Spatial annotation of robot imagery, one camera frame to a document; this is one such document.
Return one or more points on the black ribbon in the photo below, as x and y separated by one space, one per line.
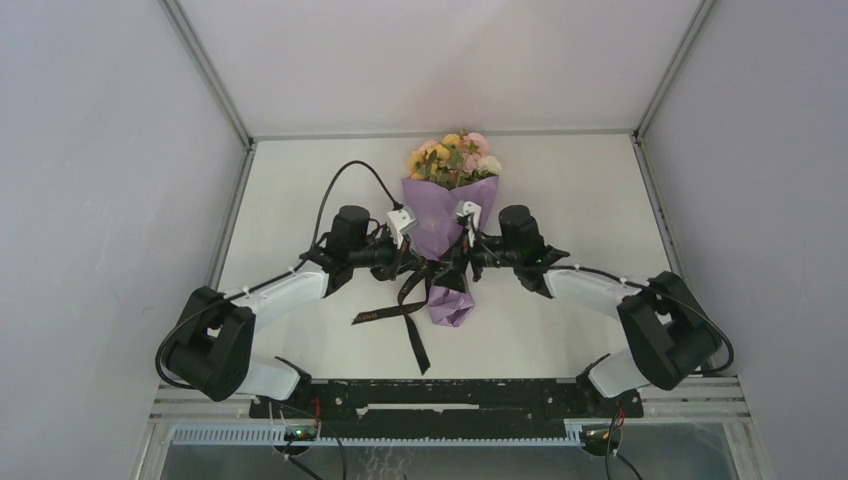
411 311

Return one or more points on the purple pink wrapping paper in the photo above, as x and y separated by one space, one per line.
437 230

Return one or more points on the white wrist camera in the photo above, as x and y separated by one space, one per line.
401 222
469 214

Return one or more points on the white slotted cable duct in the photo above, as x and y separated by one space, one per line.
266 435

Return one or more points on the white fake flower stem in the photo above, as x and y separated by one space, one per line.
489 165

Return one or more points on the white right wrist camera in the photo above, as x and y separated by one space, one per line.
469 214

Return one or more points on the right circuit board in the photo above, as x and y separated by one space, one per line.
598 436

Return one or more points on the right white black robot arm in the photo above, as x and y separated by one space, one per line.
668 334

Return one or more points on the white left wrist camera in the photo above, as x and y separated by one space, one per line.
401 222

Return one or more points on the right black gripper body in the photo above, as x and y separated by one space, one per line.
481 253

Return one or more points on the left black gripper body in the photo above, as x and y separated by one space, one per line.
380 252

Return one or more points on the yellow fake flower stem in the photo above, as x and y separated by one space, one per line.
443 168

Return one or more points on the pink bud fake flower stem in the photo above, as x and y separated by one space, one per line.
473 148

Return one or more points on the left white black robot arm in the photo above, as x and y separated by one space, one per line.
210 347

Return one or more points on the left green circuit board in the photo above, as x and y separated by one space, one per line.
301 434

